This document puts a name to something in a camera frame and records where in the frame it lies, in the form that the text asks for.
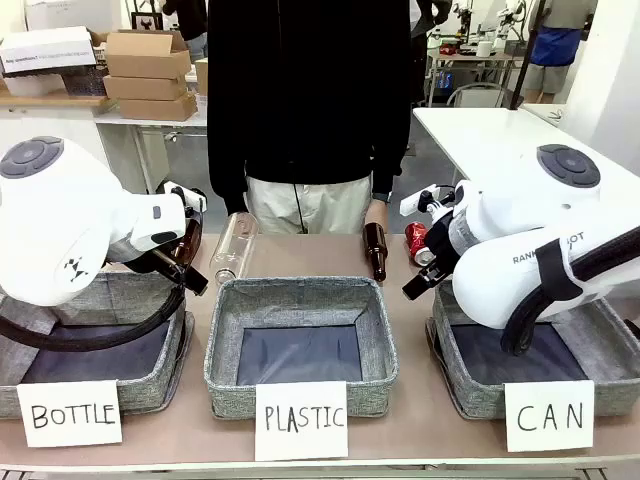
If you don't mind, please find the person's left hand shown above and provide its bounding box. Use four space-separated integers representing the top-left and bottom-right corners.
366 198 391 227

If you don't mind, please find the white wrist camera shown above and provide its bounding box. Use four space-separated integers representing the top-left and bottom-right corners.
163 181 209 212
399 185 455 217

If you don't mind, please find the white curved chair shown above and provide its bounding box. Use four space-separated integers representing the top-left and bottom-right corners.
446 82 504 109

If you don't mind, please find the white paper sign PLASTIC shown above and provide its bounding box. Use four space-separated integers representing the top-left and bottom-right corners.
254 380 350 462

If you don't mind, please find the person in black sweater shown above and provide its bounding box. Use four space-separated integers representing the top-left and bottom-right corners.
206 0 414 236

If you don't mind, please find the background work table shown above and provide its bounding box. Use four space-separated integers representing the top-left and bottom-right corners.
428 47 524 107

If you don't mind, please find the crushed red soda can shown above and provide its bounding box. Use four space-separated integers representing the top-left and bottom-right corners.
403 222 437 266

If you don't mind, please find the brown glass bottle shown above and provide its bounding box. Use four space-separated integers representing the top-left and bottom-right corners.
172 218 202 274
362 222 390 282

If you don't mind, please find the background person in jeans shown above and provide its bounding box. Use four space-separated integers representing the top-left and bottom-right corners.
162 0 209 61

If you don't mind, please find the grey fabric basket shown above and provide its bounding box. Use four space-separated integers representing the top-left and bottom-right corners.
203 276 400 420
425 279 640 420
0 271 196 420

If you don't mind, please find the white printed open box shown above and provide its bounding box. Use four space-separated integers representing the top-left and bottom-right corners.
0 25 99 77

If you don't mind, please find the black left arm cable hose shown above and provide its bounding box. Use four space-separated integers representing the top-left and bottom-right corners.
0 279 187 352

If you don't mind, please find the open brown cardboard box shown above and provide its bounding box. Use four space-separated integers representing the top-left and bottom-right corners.
103 29 194 80

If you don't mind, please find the dark picture frame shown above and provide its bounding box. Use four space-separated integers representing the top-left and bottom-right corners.
130 11 164 32

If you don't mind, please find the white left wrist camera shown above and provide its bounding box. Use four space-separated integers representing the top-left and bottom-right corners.
163 181 209 212

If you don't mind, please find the person's right forearm black sleeve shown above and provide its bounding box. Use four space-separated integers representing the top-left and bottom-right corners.
207 134 250 217

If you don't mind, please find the background person blue apron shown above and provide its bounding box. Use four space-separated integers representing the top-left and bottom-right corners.
523 0 599 104

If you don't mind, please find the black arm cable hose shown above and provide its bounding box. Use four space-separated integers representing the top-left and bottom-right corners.
501 214 640 357
0 279 187 352

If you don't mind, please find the background person black skirt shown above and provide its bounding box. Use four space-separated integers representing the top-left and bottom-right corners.
409 0 451 109

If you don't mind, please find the black slanted pole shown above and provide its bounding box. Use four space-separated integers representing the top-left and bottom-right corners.
508 0 547 110

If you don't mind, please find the plain white box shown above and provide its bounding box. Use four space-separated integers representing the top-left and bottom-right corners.
2 73 69 98

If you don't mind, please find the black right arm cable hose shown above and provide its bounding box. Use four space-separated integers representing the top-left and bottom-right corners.
501 214 640 357

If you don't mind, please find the white desk with legs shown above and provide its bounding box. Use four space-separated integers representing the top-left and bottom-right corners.
94 112 209 196

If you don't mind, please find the white paper sign BOTTLE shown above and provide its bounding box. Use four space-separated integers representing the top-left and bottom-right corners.
16 379 124 449

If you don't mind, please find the dark storage crate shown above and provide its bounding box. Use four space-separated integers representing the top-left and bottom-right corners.
62 64 109 97

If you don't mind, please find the flat brown cardboard box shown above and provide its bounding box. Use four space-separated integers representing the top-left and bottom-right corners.
117 93 199 123
102 74 190 101

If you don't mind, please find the person's left forearm black sleeve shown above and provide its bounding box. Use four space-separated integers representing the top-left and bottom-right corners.
372 129 412 197

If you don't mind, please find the wooden shelf board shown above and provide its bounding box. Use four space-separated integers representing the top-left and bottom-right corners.
0 92 120 109

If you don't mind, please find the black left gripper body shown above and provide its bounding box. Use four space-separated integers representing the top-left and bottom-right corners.
149 248 186 286

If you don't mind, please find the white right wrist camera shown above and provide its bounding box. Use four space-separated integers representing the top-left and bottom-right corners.
399 185 455 217

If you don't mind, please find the white paper sign CAN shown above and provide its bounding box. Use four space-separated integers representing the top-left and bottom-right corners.
503 379 596 454

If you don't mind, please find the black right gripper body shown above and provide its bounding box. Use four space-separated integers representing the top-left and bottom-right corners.
423 213 464 274

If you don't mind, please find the large clear plastic bottle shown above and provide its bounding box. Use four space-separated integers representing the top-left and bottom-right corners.
209 211 261 287

